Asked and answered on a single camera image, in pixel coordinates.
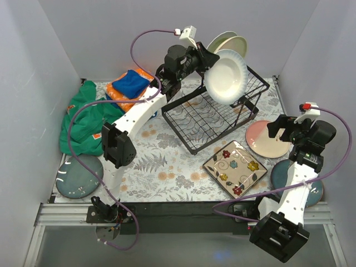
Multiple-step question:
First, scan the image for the white scalloped plate front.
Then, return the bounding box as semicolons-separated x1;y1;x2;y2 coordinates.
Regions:
207;31;237;53

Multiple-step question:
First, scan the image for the white scalloped plate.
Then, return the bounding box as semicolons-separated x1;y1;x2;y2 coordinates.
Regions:
204;49;249;105
207;31;237;53

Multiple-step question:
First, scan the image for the white scalloped plate back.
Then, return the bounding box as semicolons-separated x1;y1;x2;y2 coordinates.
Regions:
204;49;249;105

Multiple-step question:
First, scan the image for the cream and green round plate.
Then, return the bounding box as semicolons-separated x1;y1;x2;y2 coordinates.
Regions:
214;36;248;58

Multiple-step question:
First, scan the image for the square floral plate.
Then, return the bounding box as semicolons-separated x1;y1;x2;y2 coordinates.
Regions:
203;141;268;199

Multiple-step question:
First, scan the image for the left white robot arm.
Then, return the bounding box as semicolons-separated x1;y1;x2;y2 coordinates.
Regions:
102;42;220;190

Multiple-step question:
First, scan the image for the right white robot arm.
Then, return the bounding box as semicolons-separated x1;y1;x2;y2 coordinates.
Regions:
250;112;337;263

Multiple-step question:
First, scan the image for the pink and cream round plate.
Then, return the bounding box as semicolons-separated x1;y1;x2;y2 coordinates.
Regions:
245;120;291;159

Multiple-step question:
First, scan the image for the right blue glazed plate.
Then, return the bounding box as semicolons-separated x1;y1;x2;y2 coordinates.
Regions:
270;159;324;207

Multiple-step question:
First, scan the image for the blue glazed plate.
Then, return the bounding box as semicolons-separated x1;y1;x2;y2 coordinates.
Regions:
55;157;100;199
270;159;324;207

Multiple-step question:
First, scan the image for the blue folded towel top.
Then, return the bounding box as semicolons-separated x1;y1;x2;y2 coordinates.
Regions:
112;70;150;100

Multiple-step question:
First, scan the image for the blue cloth bottom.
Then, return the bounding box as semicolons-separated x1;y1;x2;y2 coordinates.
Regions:
105;93;159;119

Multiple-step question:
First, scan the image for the floral patterned table mat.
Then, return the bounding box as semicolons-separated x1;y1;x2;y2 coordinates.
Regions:
111;77;288;202

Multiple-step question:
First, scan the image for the green jacket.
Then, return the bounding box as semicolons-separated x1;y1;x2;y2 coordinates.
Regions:
59;81;124;156

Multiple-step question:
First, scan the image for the left blue glazed plate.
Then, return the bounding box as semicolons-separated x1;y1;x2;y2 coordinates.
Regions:
55;157;100;199

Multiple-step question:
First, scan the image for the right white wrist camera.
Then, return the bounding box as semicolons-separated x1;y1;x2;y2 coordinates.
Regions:
294;102;320;124

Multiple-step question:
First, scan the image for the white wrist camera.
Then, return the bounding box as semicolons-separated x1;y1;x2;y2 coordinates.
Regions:
294;102;320;124
174;26;196;43

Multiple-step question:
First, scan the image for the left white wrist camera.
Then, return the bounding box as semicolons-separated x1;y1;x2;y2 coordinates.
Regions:
174;26;196;43

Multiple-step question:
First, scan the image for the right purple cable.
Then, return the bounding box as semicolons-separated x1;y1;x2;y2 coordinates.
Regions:
212;107;353;223

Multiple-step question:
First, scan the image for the black wire dish rack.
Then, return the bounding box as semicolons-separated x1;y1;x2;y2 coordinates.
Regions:
162;68;270;155

